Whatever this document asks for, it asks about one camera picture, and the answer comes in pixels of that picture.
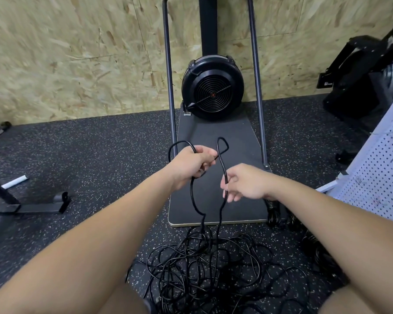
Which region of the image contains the black platform board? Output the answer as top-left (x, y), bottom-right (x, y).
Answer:
top-left (168, 109), bottom-right (282, 228)

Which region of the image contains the person's left hand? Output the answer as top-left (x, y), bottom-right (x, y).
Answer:
top-left (169, 145), bottom-right (219, 191)

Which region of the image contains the black exercise machine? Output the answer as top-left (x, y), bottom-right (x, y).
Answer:
top-left (317, 14), bottom-right (393, 134)

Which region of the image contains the black metal stand foot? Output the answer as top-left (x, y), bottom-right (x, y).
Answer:
top-left (0, 171), bottom-right (72, 216)

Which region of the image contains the black round fan housing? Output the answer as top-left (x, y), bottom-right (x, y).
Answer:
top-left (181, 55), bottom-right (244, 121)

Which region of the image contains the long black cable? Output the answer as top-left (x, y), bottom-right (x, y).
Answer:
top-left (125, 137), bottom-right (316, 314)

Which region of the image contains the white bar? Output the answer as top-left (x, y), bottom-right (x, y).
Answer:
top-left (0, 175), bottom-right (29, 197)

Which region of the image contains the white perforated pegboard panel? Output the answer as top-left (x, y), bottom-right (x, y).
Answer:
top-left (315, 91), bottom-right (393, 227)

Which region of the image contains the person's right leg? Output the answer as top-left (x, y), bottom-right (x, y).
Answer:
top-left (317, 284), bottom-right (385, 314)

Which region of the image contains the person's left leg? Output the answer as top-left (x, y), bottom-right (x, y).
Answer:
top-left (100, 280), bottom-right (159, 314)

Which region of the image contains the coiled black cable bundle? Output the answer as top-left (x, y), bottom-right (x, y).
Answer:
top-left (265, 198), bottom-right (285, 228)
top-left (301, 230), bottom-right (339, 280)

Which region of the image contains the person's leg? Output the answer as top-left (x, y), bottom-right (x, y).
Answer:
top-left (317, 284), bottom-right (385, 314)
top-left (100, 280), bottom-right (159, 314)

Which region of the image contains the gray metal tube frame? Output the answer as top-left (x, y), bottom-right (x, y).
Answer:
top-left (161, 0), bottom-right (270, 170)

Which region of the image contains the black upright machine post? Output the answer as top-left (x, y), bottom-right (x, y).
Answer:
top-left (199, 0), bottom-right (221, 58)

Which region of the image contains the person's right forearm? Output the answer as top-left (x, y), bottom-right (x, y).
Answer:
top-left (265, 178), bottom-right (393, 314)

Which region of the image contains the person's left forearm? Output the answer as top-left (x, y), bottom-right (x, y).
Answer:
top-left (0, 165), bottom-right (179, 314)

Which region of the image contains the person's right hand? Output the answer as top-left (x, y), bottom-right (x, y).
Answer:
top-left (220, 163), bottom-right (274, 204)

